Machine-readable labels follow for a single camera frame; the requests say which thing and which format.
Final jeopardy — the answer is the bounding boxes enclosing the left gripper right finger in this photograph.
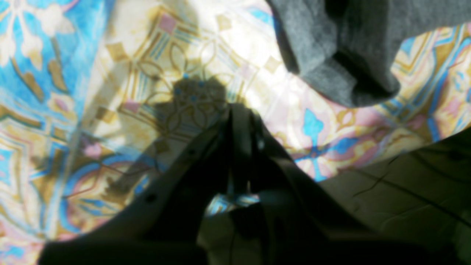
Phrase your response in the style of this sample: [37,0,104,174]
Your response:
[232,104,454,265]

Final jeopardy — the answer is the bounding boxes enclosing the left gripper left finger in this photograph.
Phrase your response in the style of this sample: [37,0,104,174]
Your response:
[39,107,232,265]

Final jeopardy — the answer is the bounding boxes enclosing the grey T-shirt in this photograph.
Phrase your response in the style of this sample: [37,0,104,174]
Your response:
[268,0,471,108]

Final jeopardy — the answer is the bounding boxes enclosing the patterned colourful tablecloth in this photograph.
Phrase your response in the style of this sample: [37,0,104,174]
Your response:
[1,0,470,265]

